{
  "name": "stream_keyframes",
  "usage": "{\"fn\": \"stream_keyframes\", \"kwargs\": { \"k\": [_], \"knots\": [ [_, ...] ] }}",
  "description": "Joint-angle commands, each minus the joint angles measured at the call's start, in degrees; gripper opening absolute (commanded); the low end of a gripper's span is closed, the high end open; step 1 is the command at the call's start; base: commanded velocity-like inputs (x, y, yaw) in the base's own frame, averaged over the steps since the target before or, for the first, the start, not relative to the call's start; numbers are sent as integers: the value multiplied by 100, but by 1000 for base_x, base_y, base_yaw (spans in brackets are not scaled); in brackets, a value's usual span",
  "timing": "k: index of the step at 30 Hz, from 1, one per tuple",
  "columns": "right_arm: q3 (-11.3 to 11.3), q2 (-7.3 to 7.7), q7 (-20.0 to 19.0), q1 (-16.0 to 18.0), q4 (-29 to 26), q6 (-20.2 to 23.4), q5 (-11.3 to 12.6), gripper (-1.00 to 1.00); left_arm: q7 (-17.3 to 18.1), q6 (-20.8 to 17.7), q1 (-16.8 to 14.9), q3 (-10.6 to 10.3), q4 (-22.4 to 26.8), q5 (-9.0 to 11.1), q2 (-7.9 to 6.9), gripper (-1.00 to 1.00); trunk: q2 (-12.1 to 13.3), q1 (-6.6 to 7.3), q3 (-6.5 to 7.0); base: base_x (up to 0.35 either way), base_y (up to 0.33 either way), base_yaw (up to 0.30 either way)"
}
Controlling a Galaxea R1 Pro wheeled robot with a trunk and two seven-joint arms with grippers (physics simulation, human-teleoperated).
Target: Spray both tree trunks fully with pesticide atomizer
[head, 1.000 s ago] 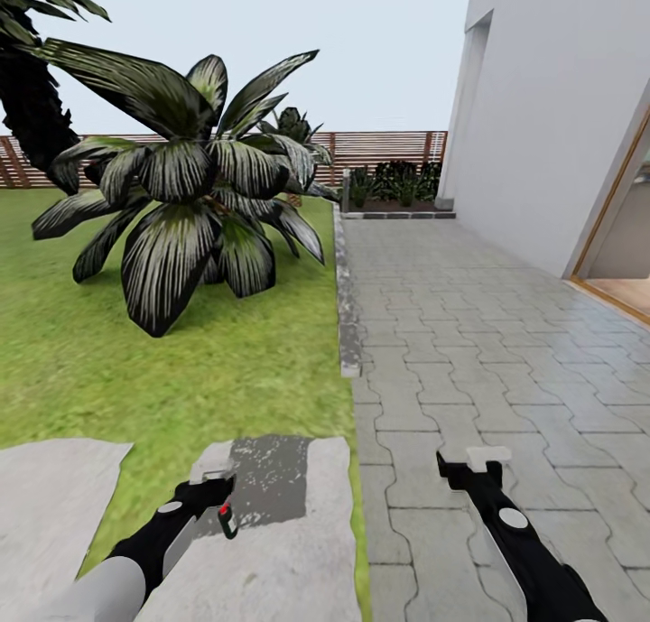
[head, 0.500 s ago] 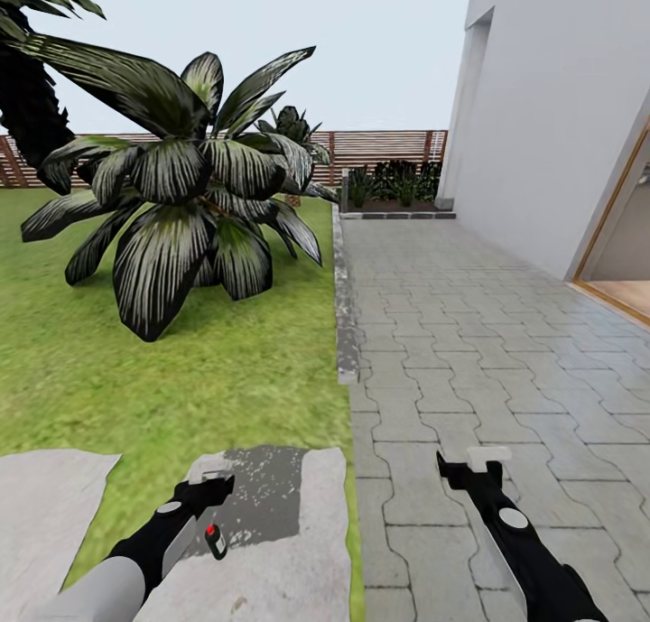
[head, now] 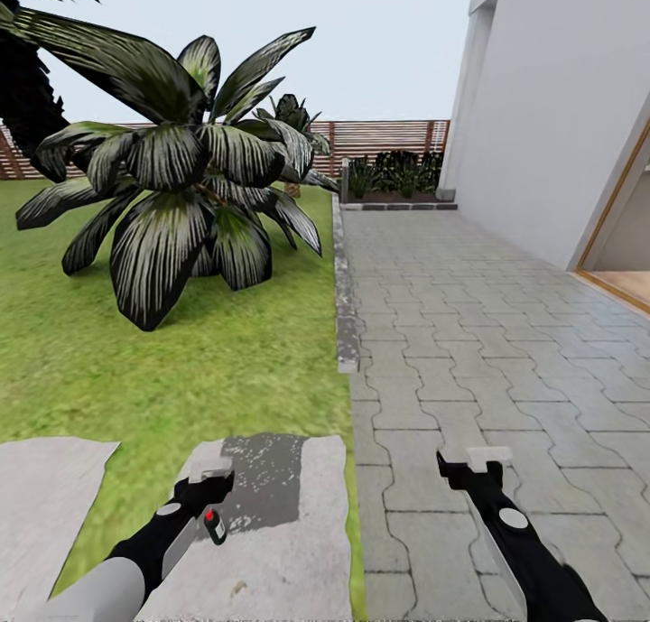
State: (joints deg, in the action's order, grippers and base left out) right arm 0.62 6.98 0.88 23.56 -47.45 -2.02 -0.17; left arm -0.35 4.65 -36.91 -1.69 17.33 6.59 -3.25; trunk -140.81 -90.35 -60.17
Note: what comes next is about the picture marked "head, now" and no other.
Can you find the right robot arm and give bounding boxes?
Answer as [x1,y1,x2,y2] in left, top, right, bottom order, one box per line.
[436,446,607,622]

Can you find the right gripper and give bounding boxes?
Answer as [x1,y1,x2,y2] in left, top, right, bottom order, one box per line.
[436,451,503,502]

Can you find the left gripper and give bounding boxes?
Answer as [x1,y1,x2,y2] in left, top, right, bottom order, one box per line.
[172,471,235,511]

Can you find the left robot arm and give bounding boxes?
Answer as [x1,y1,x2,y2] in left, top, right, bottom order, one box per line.
[16,458,235,622]

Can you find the pesticide atomizer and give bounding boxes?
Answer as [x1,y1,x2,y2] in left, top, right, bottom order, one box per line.
[203,510,227,545]

